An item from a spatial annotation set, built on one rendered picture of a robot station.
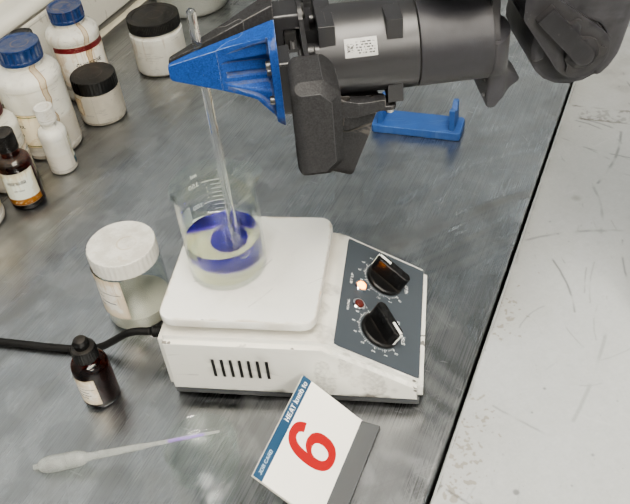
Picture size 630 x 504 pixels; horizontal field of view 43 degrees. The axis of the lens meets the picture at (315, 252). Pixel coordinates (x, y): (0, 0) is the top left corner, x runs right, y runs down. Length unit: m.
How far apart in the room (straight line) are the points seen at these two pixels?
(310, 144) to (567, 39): 0.17
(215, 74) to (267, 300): 0.18
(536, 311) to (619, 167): 0.23
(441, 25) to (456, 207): 0.33
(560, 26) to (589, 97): 0.48
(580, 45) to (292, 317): 0.27
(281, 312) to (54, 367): 0.23
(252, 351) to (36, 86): 0.44
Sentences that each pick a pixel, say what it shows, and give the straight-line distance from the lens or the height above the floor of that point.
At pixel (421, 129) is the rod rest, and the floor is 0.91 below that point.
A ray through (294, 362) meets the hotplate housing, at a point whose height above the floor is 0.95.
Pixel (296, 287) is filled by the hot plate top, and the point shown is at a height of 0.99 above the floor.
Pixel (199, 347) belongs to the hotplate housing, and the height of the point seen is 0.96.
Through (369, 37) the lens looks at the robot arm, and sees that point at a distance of 0.50.
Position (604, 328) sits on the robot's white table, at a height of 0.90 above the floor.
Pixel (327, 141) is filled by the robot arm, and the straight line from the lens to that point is 0.45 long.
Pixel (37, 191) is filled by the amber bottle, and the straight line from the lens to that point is 0.89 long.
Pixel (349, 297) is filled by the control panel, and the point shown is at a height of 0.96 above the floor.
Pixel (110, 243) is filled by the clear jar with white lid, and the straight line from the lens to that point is 0.69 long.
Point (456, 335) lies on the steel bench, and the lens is 0.68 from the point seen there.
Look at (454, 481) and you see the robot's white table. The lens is 0.60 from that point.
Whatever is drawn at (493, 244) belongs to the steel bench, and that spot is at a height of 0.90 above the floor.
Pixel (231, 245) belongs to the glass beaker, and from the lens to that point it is 0.58.
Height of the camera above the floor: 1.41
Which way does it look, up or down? 42 degrees down
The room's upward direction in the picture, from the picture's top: 6 degrees counter-clockwise
